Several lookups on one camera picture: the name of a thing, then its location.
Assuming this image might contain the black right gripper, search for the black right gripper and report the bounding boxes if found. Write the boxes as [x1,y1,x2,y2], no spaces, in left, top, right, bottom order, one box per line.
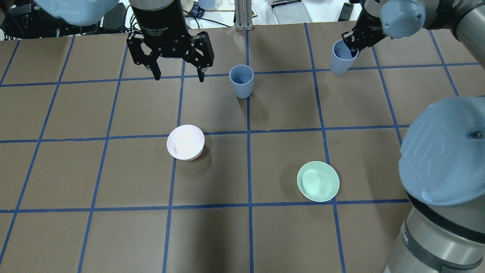
[342,10,387,58]

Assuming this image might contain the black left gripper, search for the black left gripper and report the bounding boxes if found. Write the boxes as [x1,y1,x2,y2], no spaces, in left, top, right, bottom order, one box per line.
[127,0,214,83]

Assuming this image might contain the blue cup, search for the blue cup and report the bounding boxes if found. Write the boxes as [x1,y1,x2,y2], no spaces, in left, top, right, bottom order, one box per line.
[229,64,254,100]
[329,39,359,75]

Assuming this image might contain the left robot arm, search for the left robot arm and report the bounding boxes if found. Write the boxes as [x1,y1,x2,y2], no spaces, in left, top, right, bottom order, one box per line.
[36,0,214,82]

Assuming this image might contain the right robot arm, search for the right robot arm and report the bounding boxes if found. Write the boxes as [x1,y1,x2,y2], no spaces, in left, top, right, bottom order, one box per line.
[342,0,485,273]

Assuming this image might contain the black power adapter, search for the black power adapter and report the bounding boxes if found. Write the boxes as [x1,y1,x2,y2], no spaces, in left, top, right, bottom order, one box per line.
[337,2,354,21]

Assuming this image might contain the grey tablet tray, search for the grey tablet tray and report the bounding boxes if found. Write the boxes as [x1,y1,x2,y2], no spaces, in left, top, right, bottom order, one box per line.
[271,0,312,24]

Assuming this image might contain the pink bowl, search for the pink bowl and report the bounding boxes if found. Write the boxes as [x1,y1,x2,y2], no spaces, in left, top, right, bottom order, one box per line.
[166,124,205,161]

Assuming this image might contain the mint green bowl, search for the mint green bowl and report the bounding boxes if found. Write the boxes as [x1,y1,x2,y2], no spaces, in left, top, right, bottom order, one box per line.
[297,161,341,202]

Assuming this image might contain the black electronics box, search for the black electronics box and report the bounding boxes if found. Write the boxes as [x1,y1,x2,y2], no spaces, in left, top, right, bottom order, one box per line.
[0,0,102,38]

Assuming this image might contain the aluminium frame post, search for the aluminium frame post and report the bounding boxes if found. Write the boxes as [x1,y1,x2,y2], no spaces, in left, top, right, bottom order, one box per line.
[234,0,253,31]

